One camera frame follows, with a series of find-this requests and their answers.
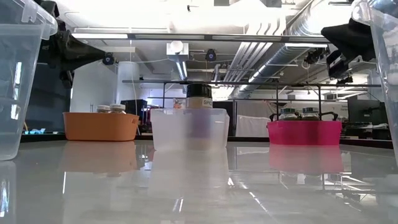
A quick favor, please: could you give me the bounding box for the large clear plastic bin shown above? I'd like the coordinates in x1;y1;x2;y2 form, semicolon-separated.
0;0;58;161
351;0;398;156

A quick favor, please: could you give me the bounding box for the black-lid purple-label spice jar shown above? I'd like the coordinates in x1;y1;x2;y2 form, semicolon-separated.
185;83;214;147

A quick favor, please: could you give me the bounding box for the small clear plastic bin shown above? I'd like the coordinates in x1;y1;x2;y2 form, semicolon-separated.
150;108;230;152

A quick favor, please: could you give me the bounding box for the cluttered black desk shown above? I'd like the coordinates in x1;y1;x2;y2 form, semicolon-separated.
340;121;392;141

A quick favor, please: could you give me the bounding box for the silver ventilation duct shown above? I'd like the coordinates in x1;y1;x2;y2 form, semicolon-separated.
236;0;355;99

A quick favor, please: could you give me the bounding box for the white cloth cover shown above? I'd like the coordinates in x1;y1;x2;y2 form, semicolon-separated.
236;114;270;138

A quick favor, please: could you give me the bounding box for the orange plastic bin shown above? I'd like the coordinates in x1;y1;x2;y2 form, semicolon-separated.
63;111;140;142

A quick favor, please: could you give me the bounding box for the black camera on rack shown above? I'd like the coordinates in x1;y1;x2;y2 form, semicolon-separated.
304;45;331;65

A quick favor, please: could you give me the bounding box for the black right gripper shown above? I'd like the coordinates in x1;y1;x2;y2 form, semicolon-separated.
322;18;376;79

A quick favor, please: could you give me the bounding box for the pink plastic bin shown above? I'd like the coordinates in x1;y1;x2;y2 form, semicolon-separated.
266;120;343;146

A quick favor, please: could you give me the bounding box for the white ceiling lamp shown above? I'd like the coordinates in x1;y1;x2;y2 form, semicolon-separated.
166;40;190;63

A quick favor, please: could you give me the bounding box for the black background monitor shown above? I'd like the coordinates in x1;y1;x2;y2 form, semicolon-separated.
120;99;149;125
347;98;390;125

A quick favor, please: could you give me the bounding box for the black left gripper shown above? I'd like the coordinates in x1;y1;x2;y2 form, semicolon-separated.
39;18;106;90

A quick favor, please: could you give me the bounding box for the orange printed poster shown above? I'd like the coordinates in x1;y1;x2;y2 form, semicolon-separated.
172;98;187;110

